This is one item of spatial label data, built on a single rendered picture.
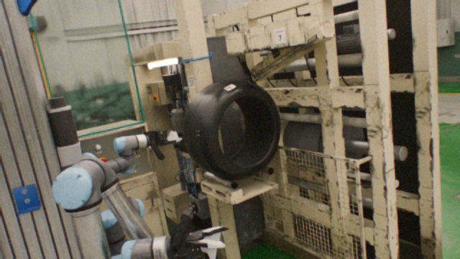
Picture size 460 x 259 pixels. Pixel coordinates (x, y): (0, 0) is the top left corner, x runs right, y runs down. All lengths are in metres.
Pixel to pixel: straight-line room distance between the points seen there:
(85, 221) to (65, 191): 0.12
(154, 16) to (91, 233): 10.43
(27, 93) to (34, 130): 0.13
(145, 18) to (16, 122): 10.05
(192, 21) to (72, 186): 1.44
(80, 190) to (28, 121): 0.40
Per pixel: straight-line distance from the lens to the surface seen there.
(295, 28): 1.96
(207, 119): 1.90
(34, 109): 1.44
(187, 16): 2.29
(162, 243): 1.21
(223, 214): 2.52
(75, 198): 1.17
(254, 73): 2.40
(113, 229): 1.90
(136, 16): 11.33
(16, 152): 1.47
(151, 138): 1.87
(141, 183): 2.57
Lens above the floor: 1.62
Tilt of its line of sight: 12 degrees down
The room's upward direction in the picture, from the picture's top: 9 degrees counter-clockwise
